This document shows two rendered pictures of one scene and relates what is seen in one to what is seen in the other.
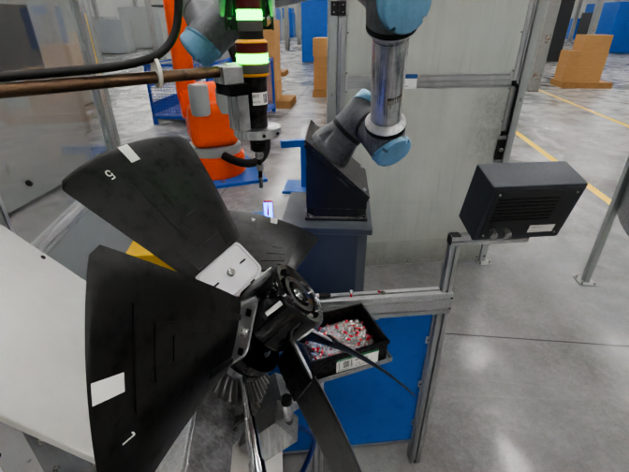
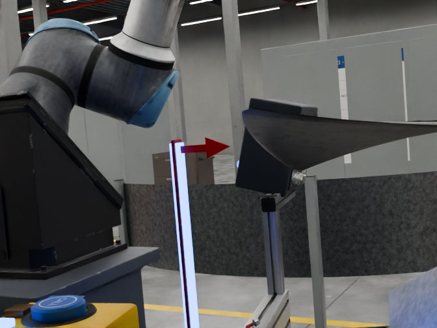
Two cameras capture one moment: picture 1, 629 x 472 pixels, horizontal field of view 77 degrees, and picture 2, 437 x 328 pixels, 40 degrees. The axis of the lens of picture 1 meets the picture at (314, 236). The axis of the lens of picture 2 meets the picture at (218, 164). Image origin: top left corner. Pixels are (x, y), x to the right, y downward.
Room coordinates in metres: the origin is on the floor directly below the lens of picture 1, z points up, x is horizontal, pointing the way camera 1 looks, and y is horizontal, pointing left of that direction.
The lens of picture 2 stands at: (0.64, 0.74, 1.21)
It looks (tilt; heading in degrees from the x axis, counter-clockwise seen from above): 4 degrees down; 293
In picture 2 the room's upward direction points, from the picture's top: 5 degrees counter-clockwise
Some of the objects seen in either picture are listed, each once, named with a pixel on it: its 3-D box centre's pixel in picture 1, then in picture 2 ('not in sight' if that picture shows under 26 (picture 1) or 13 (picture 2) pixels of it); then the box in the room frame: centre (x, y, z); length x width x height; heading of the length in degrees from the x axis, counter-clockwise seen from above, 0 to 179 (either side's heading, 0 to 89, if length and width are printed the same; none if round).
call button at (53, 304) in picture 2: not in sight; (58, 310); (0.93, 0.37, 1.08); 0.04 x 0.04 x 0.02
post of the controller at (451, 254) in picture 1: (449, 263); (272, 245); (1.01, -0.41, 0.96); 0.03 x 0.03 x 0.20; 6
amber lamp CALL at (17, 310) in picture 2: not in sight; (19, 310); (0.96, 0.37, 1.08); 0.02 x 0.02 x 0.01; 6
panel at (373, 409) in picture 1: (308, 392); not in sight; (0.96, 0.02, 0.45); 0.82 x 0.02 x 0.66; 96
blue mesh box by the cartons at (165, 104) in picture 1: (186, 89); not in sight; (7.56, 2.29, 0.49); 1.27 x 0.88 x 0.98; 174
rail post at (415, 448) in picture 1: (425, 393); not in sight; (1.01, -0.41, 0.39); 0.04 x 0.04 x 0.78; 6
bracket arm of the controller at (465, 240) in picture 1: (488, 237); (279, 196); (1.02, -0.51, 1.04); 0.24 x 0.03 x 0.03; 96
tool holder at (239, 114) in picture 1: (249, 101); not in sight; (0.59, 0.09, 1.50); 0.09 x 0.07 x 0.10; 131
